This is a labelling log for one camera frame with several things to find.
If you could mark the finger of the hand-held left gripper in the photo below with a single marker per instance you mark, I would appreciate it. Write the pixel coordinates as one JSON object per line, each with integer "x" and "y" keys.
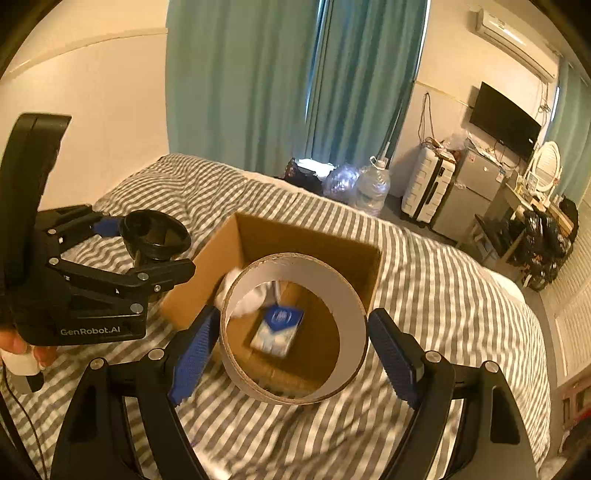
{"x": 107, "y": 227}
{"x": 147, "y": 276}

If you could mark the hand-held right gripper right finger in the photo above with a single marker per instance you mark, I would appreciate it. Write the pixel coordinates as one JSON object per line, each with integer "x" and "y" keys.
{"x": 392, "y": 355}

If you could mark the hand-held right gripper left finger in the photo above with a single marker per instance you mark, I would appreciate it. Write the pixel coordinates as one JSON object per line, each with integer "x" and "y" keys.
{"x": 196, "y": 355}

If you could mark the cardboard tape roll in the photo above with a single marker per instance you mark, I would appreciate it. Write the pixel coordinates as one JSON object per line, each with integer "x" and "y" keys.
{"x": 356, "y": 332}

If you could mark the black plastic cup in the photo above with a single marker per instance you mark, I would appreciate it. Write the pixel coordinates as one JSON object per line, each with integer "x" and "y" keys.
{"x": 154, "y": 233}

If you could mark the brown cardboard box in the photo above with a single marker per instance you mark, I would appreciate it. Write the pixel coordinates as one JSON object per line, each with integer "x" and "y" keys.
{"x": 300, "y": 240}

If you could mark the person's left hand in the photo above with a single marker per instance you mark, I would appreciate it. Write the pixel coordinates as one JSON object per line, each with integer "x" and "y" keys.
{"x": 18, "y": 344}

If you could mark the grey striped bed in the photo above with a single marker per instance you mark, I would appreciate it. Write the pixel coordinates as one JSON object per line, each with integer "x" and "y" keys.
{"x": 438, "y": 295}

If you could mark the white cloth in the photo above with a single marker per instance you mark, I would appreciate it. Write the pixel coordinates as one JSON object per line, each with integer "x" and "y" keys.
{"x": 249, "y": 300}

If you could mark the blue and white carton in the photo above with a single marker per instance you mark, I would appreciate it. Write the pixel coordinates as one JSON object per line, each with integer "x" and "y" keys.
{"x": 277, "y": 333}

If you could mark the dark stool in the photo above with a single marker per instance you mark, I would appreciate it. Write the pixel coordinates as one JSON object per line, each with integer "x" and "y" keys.
{"x": 485, "y": 240}

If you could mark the large clear water jug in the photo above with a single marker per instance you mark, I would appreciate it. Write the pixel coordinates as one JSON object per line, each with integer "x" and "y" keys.
{"x": 373, "y": 189}

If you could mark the white suitcase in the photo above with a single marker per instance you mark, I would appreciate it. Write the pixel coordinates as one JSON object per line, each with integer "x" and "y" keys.
{"x": 427, "y": 184}

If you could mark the silver mini fridge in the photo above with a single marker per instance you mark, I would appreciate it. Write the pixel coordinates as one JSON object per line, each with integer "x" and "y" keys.
{"x": 471, "y": 194}

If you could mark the dark bag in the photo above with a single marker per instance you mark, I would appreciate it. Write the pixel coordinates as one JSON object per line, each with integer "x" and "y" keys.
{"x": 302, "y": 175}

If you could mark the teal curtain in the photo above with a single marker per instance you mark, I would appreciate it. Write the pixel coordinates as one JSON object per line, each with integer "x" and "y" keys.
{"x": 231, "y": 83}
{"x": 570, "y": 101}
{"x": 364, "y": 78}

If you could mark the black plastic bags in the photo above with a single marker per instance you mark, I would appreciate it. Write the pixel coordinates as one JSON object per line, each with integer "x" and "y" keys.
{"x": 547, "y": 244}

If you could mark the wooden desk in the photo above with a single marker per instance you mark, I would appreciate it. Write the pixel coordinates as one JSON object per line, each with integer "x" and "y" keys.
{"x": 561, "y": 217}

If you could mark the white oval mirror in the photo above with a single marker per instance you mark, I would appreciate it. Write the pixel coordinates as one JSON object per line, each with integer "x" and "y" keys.
{"x": 547, "y": 166}

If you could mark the white air conditioner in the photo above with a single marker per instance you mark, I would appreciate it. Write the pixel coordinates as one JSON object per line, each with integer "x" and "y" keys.
{"x": 508, "y": 37}

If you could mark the black wall television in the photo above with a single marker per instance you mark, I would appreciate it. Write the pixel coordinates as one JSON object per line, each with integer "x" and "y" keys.
{"x": 505, "y": 122}

